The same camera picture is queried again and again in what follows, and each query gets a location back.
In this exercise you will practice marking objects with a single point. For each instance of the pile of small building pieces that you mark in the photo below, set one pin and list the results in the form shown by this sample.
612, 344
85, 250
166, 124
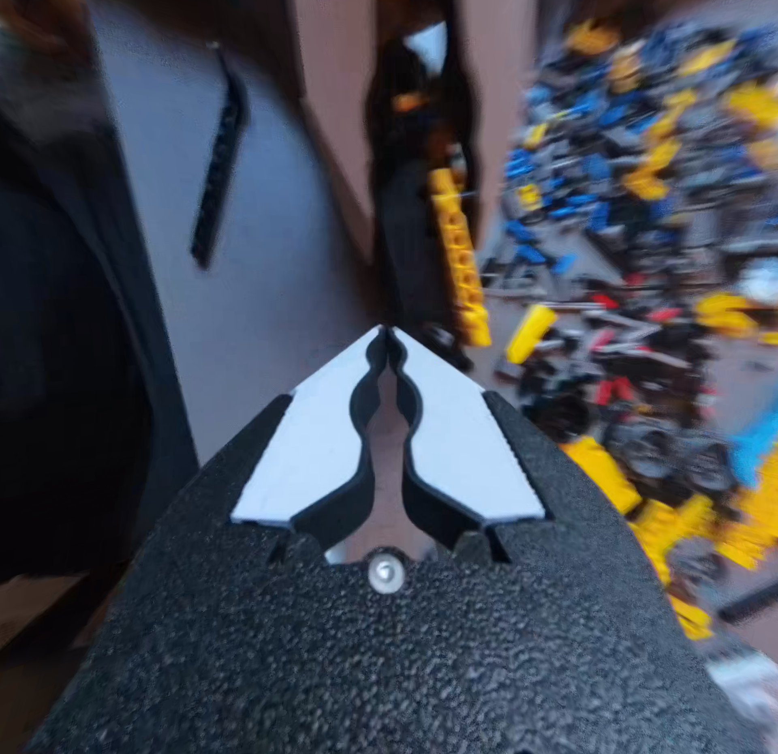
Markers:
608, 188

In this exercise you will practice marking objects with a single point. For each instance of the person's dark clothing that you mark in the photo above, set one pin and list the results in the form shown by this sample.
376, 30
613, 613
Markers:
61, 340

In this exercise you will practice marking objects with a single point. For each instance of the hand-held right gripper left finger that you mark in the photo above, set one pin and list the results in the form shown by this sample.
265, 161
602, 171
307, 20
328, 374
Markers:
304, 456

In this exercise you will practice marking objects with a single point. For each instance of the yellow curved panel piece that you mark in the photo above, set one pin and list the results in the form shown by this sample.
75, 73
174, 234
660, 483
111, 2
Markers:
529, 334

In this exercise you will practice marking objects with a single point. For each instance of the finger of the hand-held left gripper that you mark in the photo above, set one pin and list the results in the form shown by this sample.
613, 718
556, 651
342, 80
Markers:
498, 67
328, 67

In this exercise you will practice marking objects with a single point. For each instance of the pile of yellow beams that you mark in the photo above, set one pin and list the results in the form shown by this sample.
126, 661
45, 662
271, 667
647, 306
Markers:
608, 474

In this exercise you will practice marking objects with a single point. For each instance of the yellow toy vehicle model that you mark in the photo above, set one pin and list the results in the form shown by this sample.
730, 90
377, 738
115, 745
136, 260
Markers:
462, 267

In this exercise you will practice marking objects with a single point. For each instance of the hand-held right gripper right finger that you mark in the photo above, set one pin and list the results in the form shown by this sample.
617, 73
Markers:
468, 456

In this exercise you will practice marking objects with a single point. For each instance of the long black holed beam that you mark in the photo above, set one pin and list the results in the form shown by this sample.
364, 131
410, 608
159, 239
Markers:
219, 170

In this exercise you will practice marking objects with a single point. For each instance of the blue brick separator tool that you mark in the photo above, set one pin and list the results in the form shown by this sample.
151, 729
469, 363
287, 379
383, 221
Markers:
757, 450

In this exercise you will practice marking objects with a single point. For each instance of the grey desk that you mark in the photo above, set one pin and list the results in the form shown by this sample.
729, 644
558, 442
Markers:
273, 279

